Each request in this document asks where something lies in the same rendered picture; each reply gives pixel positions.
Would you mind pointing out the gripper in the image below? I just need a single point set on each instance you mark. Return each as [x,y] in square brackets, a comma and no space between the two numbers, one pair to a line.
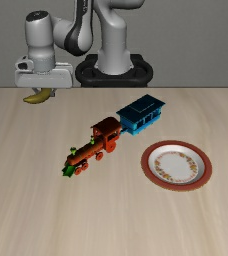
[42,77]

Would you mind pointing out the red-rimmed white plate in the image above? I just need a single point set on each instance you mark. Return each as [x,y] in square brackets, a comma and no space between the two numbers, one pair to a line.
[176,165]

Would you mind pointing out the red and blue toy train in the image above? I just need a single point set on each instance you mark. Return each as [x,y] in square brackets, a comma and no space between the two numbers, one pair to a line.
[119,130]

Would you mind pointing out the yellow banana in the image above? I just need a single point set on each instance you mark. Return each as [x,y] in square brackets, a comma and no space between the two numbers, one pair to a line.
[39,96]

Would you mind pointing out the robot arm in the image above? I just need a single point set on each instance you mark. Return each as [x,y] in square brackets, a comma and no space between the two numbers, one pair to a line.
[114,40]

